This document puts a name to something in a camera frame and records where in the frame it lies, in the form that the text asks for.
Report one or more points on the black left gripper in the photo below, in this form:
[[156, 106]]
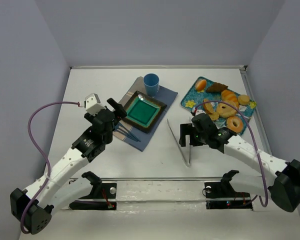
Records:
[[116, 109]]

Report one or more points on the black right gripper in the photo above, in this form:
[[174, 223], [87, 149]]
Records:
[[190, 135]]

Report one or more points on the seeded bread slice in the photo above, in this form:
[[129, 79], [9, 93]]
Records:
[[208, 107]]

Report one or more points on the metal tongs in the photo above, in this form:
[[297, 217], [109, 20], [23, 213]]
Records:
[[175, 129]]

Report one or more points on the round orange bun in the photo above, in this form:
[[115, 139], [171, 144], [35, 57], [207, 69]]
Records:
[[200, 85]]

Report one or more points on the half bread loaf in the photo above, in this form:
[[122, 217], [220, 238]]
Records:
[[214, 116]]

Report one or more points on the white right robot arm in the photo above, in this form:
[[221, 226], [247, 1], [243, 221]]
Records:
[[279, 179]]

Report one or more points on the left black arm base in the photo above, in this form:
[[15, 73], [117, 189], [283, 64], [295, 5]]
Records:
[[101, 196]]

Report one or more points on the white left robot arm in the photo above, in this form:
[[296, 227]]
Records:
[[34, 205]]

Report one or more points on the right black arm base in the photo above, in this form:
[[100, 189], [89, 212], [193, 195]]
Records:
[[220, 195]]

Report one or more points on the blue plastic knife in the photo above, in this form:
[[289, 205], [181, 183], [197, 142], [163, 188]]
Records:
[[127, 133]]

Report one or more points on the blue plastic spoon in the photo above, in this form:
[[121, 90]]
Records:
[[126, 133]]

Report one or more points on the blue plastic fork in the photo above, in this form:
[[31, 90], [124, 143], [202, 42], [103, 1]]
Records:
[[123, 132]]

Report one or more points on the teal square ceramic plate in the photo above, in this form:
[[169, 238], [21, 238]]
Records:
[[143, 111]]

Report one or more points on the blue floral tray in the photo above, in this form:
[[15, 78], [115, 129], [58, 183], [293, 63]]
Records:
[[194, 98]]

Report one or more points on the blue plastic cup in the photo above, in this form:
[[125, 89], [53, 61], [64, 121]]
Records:
[[151, 84]]

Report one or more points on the upper glazed donut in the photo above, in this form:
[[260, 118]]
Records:
[[226, 110]]

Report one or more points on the glazed donut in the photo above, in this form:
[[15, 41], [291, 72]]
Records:
[[235, 124], [226, 110]]

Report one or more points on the lower glazed donut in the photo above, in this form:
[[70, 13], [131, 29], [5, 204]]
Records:
[[235, 124]]

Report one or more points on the dark brown pastry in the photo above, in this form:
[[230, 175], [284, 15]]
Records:
[[216, 87]]

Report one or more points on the golden croissant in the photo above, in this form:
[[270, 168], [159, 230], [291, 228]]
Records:
[[228, 95]]

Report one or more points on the small round yellow bun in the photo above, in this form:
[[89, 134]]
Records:
[[243, 99]]

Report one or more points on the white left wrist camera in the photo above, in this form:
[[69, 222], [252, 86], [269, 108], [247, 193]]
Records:
[[92, 104]]

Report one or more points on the metal rail front bar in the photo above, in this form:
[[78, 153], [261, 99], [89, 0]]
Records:
[[125, 179]]

